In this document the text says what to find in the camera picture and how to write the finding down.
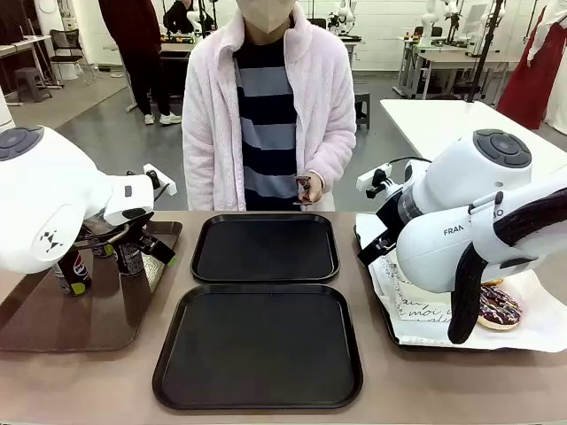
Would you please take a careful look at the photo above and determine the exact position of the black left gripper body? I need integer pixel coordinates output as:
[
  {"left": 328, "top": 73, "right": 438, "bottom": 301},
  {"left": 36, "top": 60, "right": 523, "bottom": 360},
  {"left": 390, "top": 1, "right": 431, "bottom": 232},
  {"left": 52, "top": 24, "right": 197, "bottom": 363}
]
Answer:
[{"left": 126, "top": 220, "right": 168, "bottom": 261}]

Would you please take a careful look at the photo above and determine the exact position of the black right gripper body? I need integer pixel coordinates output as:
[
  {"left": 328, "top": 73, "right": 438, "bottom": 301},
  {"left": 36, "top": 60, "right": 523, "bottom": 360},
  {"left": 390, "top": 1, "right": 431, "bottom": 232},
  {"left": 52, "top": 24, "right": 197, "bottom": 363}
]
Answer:
[{"left": 356, "top": 223, "right": 399, "bottom": 267}]

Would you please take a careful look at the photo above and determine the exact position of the white printed paper box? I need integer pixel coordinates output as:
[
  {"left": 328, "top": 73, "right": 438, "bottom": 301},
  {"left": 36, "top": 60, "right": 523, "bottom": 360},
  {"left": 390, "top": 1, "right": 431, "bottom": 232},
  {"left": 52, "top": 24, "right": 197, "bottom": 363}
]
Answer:
[
  {"left": 376, "top": 255, "right": 407, "bottom": 296},
  {"left": 389, "top": 282, "right": 454, "bottom": 321}
]

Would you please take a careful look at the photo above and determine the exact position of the person's right forearm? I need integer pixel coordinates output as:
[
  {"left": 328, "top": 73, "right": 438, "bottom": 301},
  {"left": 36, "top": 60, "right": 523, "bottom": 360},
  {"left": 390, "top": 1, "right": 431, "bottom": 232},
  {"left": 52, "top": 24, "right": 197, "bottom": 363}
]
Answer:
[{"left": 181, "top": 123, "right": 221, "bottom": 212}]

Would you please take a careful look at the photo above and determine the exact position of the person's left forearm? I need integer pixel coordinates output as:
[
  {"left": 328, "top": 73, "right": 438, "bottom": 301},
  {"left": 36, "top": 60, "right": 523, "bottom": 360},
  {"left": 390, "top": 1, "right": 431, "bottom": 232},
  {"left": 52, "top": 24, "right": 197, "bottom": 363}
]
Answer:
[{"left": 305, "top": 114, "right": 358, "bottom": 196}]

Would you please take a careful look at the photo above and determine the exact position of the person's left hand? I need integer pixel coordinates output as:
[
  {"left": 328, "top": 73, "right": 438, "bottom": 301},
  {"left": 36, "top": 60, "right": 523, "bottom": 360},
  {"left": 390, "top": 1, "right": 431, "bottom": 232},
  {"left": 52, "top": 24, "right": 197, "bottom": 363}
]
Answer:
[{"left": 303, "top": 170, "right": 327, "bottom": 203}]

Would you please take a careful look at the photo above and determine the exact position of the black tray under paper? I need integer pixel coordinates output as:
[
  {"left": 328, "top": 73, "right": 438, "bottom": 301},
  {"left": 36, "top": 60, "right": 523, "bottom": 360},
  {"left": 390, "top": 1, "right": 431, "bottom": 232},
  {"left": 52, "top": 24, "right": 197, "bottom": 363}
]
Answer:
[{"left": 353, "top": 220, "right": 493, "bottom": 353}]

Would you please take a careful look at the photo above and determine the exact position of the black plastic tray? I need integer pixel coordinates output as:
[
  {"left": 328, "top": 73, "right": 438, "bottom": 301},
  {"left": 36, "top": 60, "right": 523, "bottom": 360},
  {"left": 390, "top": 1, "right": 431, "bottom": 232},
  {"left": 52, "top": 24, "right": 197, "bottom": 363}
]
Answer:
[
  {"left": 190, "top": 212, "right": 341, "bottom": 284},
  {"left": 151, "top": 283, "right": 364, "bottom": 411}
]

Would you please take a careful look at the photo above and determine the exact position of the brown plastic tray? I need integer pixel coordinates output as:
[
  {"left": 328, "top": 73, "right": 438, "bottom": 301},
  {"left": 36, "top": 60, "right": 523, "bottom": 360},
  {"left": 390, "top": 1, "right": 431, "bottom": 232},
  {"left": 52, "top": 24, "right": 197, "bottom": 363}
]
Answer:
[{"left": 0, "top": 220, "right": 183, "bottom": 354}]

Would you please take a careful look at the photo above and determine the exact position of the person in pink fleece jacket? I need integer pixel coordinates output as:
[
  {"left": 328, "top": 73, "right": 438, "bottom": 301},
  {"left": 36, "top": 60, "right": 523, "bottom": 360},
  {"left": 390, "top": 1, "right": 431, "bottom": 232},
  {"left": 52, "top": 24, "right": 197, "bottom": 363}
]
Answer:
[{"left": 181, "top": 0, "right": 358, "bottom": 213}]

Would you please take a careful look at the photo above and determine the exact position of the chocolate sprinkled donut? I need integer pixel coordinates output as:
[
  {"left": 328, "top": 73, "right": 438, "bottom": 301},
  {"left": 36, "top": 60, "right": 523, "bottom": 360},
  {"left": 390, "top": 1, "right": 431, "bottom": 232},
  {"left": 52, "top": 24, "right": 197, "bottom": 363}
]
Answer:
[{"left": 477, "top": 285, "right": 524, "bottom": 331}]

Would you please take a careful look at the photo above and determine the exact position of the white table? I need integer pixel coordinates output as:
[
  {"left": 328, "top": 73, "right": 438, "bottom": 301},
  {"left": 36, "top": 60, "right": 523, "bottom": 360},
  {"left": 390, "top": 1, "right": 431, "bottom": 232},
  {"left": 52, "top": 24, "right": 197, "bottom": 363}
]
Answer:
[{"left": 379, "top": 97, "right": 567, "bottom": 178}]

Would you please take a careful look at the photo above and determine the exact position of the dark stool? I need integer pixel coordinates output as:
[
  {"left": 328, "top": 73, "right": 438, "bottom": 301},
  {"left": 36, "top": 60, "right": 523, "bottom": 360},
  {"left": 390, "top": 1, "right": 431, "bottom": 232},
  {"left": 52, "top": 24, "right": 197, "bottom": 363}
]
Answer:
[{"left": 353, "top": 90, "right": 372, "bottom": 130}]

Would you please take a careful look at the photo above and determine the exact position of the white paper sheet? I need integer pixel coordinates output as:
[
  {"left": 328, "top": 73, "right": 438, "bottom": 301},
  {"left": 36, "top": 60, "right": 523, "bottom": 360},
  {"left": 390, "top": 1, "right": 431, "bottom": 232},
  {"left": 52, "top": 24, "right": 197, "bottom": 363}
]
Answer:
[{"left": 355, "top": 212, "right": 567, "bottom": 354}]

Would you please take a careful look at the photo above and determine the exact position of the dark desk with equipment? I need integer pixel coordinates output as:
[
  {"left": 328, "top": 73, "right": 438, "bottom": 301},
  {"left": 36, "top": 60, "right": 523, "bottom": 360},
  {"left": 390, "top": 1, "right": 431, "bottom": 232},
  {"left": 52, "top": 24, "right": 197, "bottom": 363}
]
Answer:
[{"left": 157, "top": 33, "right": 198, "bottom": 89}]

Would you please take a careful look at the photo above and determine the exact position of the gray stool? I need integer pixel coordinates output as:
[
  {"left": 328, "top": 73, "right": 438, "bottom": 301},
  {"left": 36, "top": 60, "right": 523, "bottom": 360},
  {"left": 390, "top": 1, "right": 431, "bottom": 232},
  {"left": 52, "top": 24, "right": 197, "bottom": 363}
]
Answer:
[{"left": 12, "top": 66, "right": 53, "bottom": 104}]

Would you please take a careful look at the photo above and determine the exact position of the person in maroon clothes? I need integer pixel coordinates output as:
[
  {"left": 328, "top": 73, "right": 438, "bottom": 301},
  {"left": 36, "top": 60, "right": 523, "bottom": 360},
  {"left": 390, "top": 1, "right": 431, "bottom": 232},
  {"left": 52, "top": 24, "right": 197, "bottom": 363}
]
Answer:
[{"left": 97, "top": 0, "right": 183, "bottom": 126}]

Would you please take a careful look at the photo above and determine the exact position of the wooden top workbench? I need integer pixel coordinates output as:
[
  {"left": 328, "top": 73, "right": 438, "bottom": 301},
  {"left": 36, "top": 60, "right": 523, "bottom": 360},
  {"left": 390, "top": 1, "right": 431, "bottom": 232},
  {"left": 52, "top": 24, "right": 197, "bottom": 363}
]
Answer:
[{"left": 400, "top": 35, "right": 522, "bottom": 101}]

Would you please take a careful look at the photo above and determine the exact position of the black chair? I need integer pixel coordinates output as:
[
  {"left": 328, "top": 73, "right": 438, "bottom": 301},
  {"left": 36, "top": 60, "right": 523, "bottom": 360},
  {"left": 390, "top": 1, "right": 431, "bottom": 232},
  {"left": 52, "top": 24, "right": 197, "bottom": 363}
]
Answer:
[{"left": 47, "top": 28, "right": 97, "bottom": 86}]

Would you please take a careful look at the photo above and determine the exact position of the black tripod pole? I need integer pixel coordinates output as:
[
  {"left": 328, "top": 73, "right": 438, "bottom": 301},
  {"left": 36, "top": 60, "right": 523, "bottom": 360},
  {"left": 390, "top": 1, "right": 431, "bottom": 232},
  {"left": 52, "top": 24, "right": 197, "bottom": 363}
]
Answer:
[{"left": 460, "top": 0, "right": 509, "bottom": 104}]

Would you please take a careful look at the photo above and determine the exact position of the person in black clothes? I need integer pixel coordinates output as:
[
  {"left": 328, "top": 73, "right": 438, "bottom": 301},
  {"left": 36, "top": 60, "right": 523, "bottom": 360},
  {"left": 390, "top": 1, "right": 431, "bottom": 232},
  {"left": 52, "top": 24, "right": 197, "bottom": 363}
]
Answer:
[{"left": 162, "top": 0, "right": 197, "bottom": 35}]

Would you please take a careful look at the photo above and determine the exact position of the red and white dress mannequin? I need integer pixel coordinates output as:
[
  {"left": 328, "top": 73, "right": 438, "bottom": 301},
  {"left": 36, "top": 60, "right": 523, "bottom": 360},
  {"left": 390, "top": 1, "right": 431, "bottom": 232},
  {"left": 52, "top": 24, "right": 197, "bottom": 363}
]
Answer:
[{"left": 495, "top": 0, "right": 567, "bottom": 130}]

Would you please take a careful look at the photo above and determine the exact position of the white desk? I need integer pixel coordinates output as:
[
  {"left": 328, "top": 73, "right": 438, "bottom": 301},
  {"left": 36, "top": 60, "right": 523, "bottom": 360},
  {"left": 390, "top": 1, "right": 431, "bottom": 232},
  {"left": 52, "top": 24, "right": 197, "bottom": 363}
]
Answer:
[{"left": 0, "top": 35, "right": 53, "bottom": 107}]

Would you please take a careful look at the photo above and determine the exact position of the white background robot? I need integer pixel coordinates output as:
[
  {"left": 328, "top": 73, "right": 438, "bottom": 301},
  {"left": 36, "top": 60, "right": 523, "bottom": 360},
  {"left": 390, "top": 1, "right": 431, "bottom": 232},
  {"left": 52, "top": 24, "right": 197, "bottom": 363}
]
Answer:
[{"left": 327, "top": 0, "right": 356, "bottom": 36}]

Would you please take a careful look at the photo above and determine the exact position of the beige face mask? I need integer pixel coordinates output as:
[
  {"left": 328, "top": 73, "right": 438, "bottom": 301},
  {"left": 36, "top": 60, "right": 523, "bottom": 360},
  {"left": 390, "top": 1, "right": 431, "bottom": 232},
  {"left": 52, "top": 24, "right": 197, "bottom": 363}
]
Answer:
[{"left": 234, "top": 0, "right": 297, "bottom": 35}]

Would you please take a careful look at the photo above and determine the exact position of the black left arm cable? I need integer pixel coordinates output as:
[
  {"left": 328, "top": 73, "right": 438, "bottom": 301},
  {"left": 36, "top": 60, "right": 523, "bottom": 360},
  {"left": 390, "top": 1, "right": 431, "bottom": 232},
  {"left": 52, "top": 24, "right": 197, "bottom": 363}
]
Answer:
[{"left": 73, "top": 216, "right": 150, "bottom": 251}]

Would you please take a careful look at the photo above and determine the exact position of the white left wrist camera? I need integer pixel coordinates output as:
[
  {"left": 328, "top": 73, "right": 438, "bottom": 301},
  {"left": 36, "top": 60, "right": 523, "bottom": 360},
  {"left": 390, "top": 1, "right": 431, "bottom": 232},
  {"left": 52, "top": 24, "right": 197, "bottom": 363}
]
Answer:
[{"left": 142, "top": 163, "right": 177, "bottom": 197}]

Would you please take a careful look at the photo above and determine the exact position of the thin black cable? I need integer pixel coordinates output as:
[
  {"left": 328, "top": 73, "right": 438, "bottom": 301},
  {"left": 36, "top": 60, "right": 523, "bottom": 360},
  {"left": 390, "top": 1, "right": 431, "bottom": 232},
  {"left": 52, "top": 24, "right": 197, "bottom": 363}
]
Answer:
[{"left": 389, "top": 155, "right": 433, "bottom": 170}]

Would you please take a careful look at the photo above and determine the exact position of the black cable sleeve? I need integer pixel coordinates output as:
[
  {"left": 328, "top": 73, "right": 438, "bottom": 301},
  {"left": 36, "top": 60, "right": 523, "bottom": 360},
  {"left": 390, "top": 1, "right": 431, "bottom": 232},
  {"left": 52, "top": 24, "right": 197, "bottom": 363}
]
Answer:
[{"left": 447, "top": 188, "right": 567, "bottom": 345}]

